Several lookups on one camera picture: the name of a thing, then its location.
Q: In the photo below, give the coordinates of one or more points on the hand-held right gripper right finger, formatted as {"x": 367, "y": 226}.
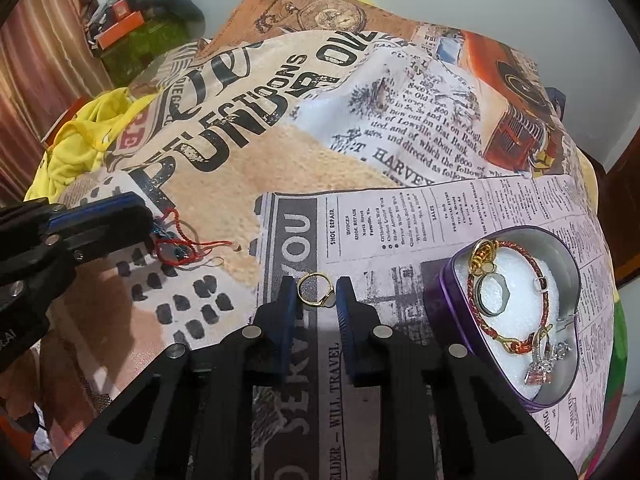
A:
{"x": 345, "y": 320}

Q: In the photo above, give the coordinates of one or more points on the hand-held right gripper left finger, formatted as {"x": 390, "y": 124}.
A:
{"x": 287, "y": 320}

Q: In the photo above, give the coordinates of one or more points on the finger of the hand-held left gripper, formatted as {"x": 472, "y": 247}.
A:
{"x": 100, "y": 208}
{"x": 110, "y": 240}

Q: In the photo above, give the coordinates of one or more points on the purple heart-shaped tin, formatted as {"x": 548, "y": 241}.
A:
{"x": 440, "y": 305}

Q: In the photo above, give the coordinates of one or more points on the crystal silver pendant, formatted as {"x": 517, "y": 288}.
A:
{"x": 537, "y": 372}

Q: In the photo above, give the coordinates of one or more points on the yellow cloth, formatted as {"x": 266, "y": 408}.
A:
{"x": 75, "y": 160}

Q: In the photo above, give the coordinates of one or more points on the striped brown curtain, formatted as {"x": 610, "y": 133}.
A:
{"x": 40, "y": 60}

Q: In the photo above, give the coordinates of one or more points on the newspaper print blanket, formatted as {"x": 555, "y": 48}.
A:
{"x": 300, "y": 160}

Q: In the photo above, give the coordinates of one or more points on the long orange box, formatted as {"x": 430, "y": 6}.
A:
{"x": 120, "y": 30}

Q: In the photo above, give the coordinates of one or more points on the small orange box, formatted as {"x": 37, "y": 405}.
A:
{"x": 121, "y": 8}

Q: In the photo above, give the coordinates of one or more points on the dark blue backpack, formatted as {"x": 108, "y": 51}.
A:
{"x": 555, "y": 97}

